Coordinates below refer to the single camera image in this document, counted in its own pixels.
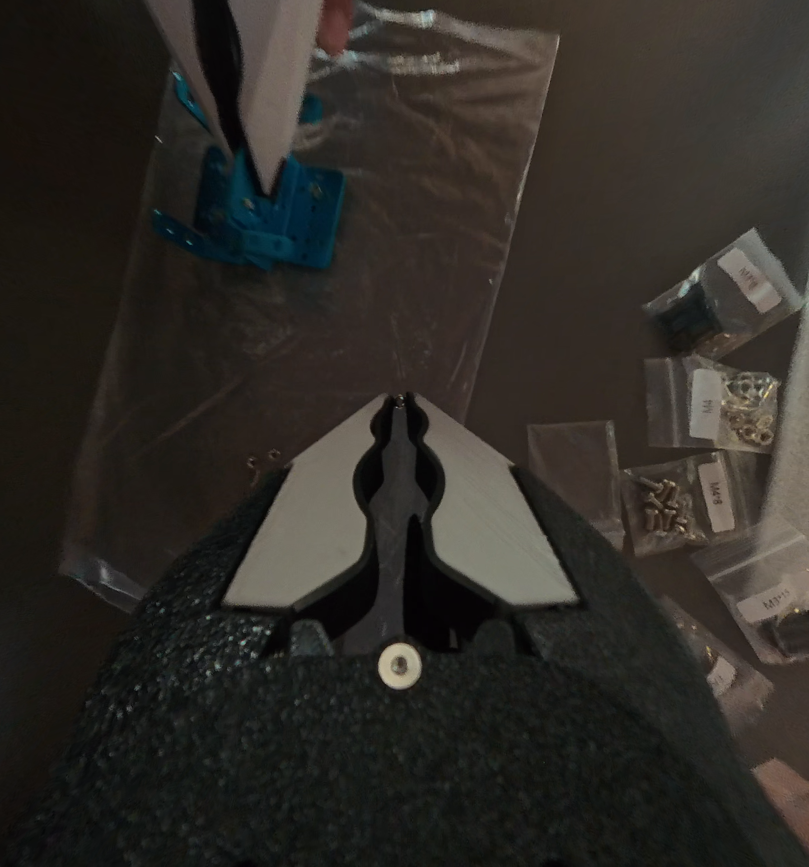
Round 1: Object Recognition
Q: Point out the large clear plastic bag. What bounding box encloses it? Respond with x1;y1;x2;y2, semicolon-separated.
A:
59;10;561;605

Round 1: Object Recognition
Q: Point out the blue metal bracket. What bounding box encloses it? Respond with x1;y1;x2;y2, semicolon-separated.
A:
150;145;346;274
170;68;325;228

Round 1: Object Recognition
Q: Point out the dark desk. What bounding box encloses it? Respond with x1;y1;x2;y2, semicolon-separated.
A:
0;0;809;867

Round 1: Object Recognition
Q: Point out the pile of small screw bags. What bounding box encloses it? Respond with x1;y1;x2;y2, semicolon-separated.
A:
526;227;809;736

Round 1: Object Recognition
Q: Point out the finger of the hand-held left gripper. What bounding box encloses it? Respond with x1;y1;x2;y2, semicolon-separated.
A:
230;0;315;195
143;0;244;158

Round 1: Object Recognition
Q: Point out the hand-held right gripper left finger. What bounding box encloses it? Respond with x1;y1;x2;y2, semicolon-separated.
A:
221;393;397;653

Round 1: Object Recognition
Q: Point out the person's left hand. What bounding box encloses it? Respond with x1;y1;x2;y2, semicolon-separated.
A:
318;0;352;56

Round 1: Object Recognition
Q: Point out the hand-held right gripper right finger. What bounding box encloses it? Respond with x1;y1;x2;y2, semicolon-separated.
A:
406;392;579;653

